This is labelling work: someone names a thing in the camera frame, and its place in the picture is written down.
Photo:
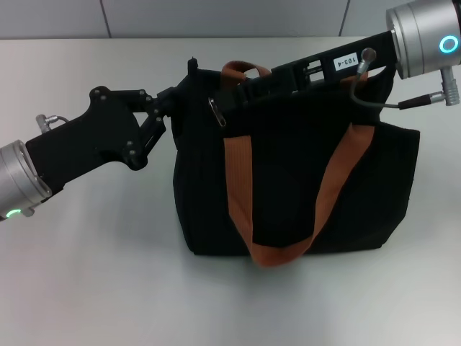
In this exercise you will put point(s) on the silver zipper pull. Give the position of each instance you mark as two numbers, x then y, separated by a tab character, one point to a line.
218	115

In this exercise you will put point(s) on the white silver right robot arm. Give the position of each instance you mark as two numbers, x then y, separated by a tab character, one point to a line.
421	32

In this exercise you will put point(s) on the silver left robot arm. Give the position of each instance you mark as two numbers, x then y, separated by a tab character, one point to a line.
18	180

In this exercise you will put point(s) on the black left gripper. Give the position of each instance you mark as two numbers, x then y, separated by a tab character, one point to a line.
97	129

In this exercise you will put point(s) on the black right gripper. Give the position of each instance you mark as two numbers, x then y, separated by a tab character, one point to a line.
324	68

